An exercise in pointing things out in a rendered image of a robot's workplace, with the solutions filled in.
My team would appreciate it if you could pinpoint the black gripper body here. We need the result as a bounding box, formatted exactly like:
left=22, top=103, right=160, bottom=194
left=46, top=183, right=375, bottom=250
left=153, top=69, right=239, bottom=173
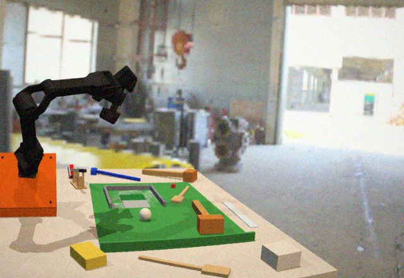
left=99, top=79, right=137, bottom=124

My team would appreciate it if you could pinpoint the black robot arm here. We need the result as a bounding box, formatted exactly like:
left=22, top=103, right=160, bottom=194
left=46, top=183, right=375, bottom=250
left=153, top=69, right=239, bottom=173
left=13, top=65, right=137, bottom=179

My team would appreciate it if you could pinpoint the green putting mat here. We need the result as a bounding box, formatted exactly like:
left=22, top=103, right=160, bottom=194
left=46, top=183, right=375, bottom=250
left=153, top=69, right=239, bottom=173
left=89, top=182, right=245, bottom=244

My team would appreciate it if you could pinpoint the yellow block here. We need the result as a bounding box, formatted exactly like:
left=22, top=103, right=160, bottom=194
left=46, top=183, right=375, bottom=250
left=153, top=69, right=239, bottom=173
left=69, top=241, right=107, bottom=270

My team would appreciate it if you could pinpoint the white golf ball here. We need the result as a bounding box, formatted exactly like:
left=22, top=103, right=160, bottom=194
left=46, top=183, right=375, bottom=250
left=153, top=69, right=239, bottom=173
left=139, top=208, right=152, bottom=221

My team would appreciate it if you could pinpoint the orange-brown toy putter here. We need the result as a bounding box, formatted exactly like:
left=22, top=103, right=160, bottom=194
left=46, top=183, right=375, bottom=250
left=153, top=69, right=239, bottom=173
left=192, top=200, right=224, bottom=234
left=142, top=169, right=198, bottom=182

